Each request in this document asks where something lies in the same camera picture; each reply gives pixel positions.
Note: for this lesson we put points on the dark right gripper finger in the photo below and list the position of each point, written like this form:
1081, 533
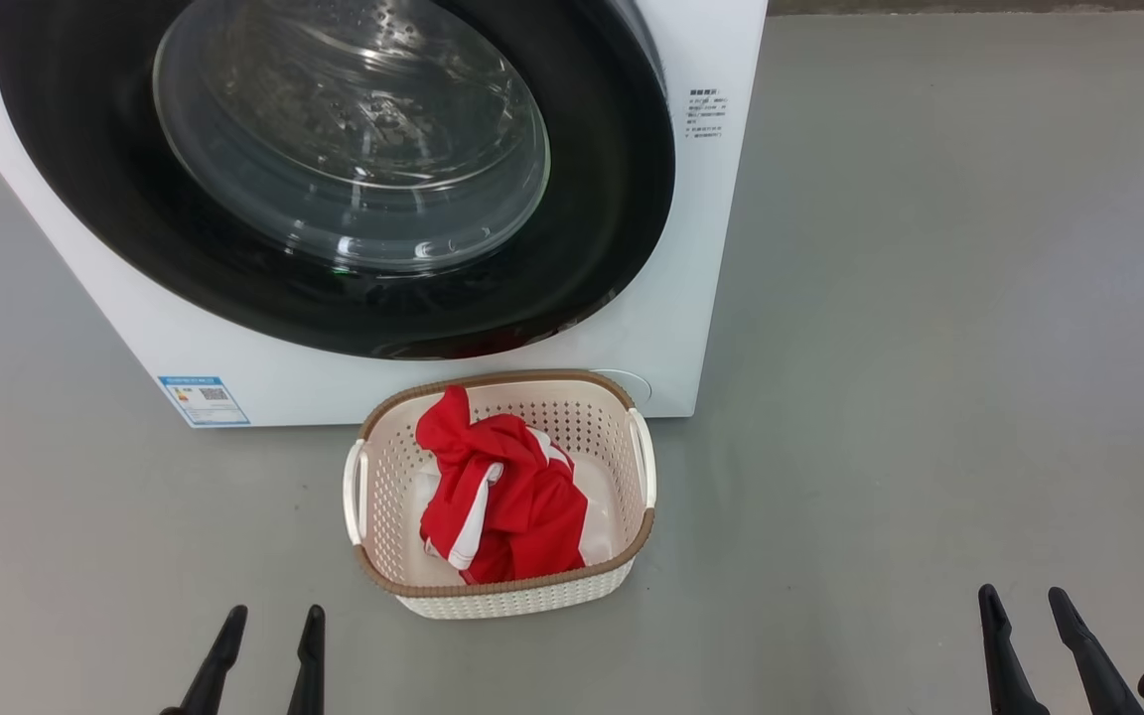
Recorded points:
1009, 665
1093, 670

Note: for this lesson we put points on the red and white garment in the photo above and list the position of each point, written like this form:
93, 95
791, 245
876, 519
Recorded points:
522, 506

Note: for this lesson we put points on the blue energy label sticker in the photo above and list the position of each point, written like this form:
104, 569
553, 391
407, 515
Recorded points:
205, 401

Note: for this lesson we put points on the cream perforated laundry basket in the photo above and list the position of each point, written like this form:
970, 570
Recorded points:
512, 601

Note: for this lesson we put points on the white front-load washing machine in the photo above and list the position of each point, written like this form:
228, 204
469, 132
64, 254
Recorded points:
701, 248

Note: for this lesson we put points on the black text notice sticker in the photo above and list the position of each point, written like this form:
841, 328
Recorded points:
707, 111

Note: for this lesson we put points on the black round glass washer door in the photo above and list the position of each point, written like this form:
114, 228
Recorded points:
85, 179

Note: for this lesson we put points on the round white filter cover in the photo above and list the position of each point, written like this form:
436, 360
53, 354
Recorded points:
632, 382

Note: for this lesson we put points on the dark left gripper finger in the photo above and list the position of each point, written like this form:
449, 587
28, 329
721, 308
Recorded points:
214, 675
309, 675

